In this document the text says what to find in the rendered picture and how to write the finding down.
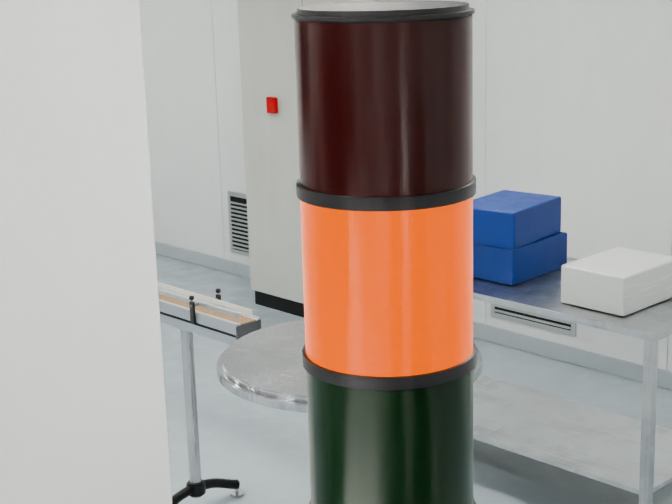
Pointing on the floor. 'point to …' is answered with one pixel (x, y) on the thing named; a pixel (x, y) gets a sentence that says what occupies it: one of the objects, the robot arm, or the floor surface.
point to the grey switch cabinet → (272, 149)
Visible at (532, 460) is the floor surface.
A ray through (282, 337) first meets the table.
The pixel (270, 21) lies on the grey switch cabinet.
